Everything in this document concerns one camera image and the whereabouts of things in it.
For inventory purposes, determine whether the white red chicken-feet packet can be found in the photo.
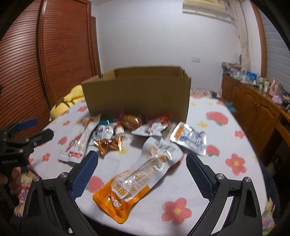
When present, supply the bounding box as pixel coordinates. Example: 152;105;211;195
59;114;101;164

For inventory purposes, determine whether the floral white bedsheet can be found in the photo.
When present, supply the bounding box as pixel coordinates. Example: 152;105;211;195
13;88;276;236

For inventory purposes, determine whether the person's left hand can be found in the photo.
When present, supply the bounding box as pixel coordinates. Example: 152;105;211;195
1;167;22;195

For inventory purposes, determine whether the white red snack pouch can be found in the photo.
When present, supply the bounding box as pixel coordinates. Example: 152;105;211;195
131;114;171;137

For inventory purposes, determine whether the white air conditioner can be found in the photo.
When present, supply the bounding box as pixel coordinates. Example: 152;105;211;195
182;0;235;24

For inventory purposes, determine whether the silver foil snack pouch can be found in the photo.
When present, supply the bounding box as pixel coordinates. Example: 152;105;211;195
170;122;207;156

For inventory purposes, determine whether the wooden louvered wardrobe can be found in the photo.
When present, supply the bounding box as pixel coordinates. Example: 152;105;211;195
1;1;101;139

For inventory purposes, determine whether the white wall switch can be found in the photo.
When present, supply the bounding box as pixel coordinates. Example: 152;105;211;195
192;57;200;63

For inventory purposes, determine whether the white blue snack packet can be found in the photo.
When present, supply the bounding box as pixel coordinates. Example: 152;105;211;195
92;125;114;145

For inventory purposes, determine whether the blue foil candy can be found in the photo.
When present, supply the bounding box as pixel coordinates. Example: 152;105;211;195
99;119;110;125

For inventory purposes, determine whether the pink small bag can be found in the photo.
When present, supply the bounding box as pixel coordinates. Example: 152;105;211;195
269;78;280;97

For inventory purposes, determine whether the small white candy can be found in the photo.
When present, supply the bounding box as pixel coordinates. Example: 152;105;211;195
114;122;125;137

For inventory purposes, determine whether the orange clear snack pouch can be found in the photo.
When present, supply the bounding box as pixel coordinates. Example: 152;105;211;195
93;137;184;224

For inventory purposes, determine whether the brown cardboard box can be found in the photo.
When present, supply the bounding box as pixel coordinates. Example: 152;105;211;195
82;66;191;122

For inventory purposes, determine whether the gold foil candy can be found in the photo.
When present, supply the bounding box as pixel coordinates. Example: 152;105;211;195
93;137;123;155

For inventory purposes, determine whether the orange jelly cup snack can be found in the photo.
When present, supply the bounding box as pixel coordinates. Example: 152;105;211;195
119;110;146;130

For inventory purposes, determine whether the clear sesame cracker pack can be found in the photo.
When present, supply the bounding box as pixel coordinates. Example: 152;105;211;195
161;122;177;142

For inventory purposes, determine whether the wooden sideboard cabinet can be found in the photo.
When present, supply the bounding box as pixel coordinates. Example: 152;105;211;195
221;74;289;155

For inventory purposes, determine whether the yellow plush toy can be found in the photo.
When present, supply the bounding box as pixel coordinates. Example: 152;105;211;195
50;85;84;121

